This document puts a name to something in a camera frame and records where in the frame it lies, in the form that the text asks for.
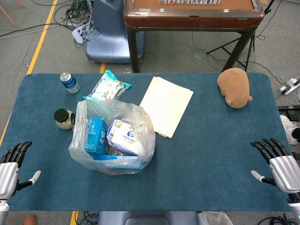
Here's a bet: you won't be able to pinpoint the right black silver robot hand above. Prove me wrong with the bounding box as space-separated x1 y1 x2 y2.
250 138 300 195

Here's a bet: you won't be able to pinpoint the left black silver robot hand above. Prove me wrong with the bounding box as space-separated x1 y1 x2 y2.
0 141 42 201

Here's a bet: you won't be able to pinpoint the clear plastic bag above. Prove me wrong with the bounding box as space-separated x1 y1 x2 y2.
68 98 156 176

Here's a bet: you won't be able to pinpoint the clear trash bag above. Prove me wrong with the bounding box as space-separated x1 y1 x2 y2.
197 210 234 225

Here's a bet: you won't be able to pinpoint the white sneaker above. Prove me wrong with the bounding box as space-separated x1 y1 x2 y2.
279 114 300 146

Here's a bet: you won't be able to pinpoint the glass jar black lid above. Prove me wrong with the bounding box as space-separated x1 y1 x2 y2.
53 108 76 130

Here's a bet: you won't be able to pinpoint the blue table mat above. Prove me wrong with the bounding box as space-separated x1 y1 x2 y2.
0 72 293 212

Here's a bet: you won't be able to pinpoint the small blue carton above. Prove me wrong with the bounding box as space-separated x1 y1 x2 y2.
84 118 108 155

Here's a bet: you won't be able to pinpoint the brown plush toy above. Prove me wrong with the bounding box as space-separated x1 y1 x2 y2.
217 68 253 109

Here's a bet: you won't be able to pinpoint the blue soda can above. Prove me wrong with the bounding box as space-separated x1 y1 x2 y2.
60 72 81 94

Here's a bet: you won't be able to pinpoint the blue Oreo cookie box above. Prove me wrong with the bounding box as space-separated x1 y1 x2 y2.
92 154 143 170

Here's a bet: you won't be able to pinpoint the black tripod stand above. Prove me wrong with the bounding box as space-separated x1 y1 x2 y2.
206 0 276 72

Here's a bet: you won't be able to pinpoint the white blue paper package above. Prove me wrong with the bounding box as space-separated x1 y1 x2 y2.
106 119 146 157

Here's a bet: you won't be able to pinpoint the teal snack packet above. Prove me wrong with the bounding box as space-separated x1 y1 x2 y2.
82 69 132 102

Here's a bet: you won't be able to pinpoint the cream paper sheets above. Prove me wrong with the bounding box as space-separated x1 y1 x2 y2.
139 76 194 139

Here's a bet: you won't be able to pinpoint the grey robot torso base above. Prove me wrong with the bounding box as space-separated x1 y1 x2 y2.
97 210 199 225

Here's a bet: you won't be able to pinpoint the white power strip with plugs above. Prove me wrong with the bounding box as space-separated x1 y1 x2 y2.
71 22 94 44

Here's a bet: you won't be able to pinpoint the chair with wooden legs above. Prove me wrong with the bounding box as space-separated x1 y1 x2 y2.
0 0 26 29

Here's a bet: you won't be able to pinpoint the blue grey machine base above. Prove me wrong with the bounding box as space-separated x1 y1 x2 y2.
85 0 145 63

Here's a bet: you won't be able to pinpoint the brown mahjong table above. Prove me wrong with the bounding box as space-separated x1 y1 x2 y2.
123 0 263 73

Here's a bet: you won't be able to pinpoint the face-up mahjong tile row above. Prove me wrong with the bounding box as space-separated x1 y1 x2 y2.
159 0 221 5

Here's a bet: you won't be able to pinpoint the black floor frame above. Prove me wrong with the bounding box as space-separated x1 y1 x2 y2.
277 105 300 120

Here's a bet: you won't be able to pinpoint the black cable bundle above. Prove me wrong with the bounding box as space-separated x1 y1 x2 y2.
53 0 94 31

